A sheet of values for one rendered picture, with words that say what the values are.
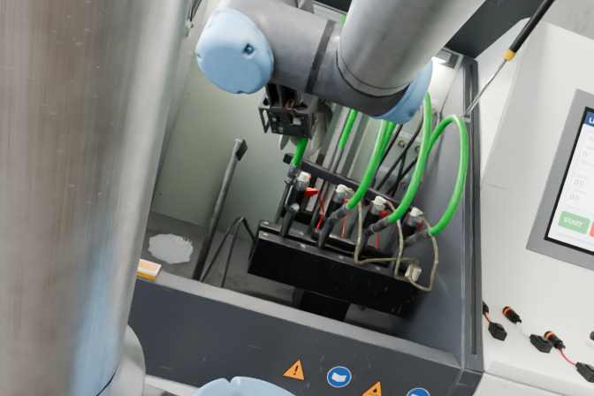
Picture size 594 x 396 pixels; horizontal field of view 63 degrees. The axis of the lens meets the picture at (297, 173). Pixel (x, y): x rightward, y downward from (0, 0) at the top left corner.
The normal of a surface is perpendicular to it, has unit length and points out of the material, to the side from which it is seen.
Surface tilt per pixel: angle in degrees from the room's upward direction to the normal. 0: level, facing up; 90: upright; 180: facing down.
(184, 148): 90
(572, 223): 76
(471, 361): 43
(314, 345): 90
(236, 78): 132
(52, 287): 100
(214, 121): 90
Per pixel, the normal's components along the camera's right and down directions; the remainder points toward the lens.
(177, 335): 0.04, 0.26
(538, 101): 0.11, 0.04
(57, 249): 0.48, 0.54
